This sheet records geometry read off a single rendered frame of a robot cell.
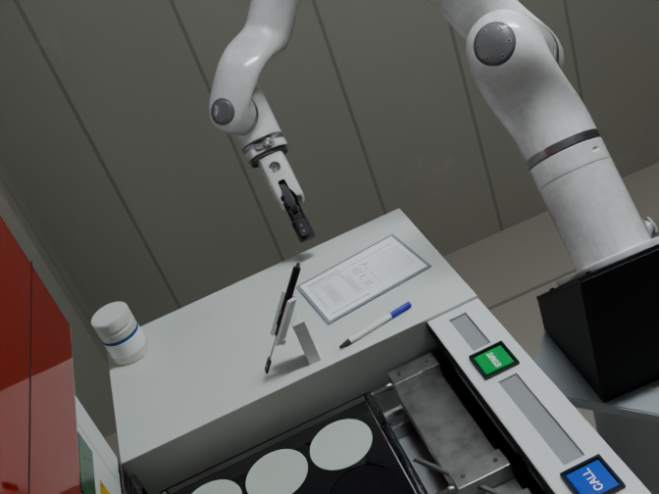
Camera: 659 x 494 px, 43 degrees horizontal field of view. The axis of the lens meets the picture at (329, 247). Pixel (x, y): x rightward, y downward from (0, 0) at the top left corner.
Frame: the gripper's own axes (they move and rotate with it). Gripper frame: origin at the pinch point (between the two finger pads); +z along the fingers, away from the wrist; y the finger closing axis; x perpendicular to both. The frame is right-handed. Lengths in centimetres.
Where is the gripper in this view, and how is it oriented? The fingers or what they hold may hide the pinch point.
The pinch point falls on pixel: (303, 229)
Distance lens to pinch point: 159.5
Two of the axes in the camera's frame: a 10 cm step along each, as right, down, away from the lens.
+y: -0.2, 0.7, 10.0
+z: 4.3, 9.0, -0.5
